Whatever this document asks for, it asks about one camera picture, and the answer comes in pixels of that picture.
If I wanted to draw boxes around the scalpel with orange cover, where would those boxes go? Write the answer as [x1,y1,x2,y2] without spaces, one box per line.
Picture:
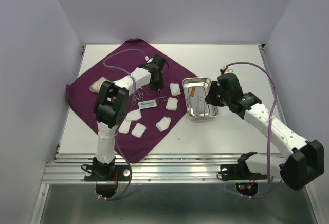
[190,87,196,97]

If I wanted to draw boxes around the bag of cotton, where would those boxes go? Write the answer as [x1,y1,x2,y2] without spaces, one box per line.
[89,77,107,93]

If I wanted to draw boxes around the gauze pad top right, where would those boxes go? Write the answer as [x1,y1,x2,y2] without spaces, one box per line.
[169,83,181,96]

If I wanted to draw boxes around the gauze pad lower left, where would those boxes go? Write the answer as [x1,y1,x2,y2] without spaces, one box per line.
[118,119,131,134]

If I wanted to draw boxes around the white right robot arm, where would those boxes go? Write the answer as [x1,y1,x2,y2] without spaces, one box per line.
[205,73,324,191]

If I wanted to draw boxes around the gauze pad bottom centre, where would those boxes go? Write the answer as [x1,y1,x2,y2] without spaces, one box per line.
[131,123,146,138]

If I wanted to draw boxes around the suture packet white green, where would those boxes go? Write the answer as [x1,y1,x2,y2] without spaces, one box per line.
[138,99,157,110]

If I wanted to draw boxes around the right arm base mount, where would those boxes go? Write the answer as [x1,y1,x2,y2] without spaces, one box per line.
[216,152,267,199]

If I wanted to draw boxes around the purple cloth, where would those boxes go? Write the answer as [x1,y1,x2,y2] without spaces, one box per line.
[60,39,194,163]

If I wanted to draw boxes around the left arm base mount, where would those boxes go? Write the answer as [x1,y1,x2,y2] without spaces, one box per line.
[80,158,132,201]

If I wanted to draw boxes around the gauze pad centre large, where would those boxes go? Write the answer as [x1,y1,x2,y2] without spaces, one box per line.
[125,109,142,122]

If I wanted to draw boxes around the gauze pad bottom right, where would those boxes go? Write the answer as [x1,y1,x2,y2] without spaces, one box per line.
[156,117,171,132]

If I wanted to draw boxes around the steel tray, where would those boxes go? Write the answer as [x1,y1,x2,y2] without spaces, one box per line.
[182,77,219,120]

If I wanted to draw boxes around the curved white handle tweezers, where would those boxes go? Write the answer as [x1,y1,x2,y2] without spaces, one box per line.
[188,99,194,113]

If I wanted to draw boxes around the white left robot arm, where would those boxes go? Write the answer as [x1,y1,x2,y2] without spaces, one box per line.
[93,55,168,180]

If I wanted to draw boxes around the gauze pad middle right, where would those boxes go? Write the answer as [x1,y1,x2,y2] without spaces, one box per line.
[166,97,178,111]

